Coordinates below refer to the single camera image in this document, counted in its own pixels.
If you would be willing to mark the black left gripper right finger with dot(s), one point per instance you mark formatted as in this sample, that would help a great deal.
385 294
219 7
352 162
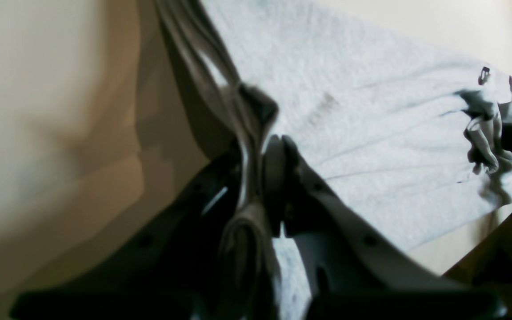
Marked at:
354 272

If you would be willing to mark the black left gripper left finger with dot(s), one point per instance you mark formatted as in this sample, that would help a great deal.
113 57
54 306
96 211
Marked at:
164 272

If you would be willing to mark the grey T-shirt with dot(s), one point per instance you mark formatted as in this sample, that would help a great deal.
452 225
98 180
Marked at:
406 134

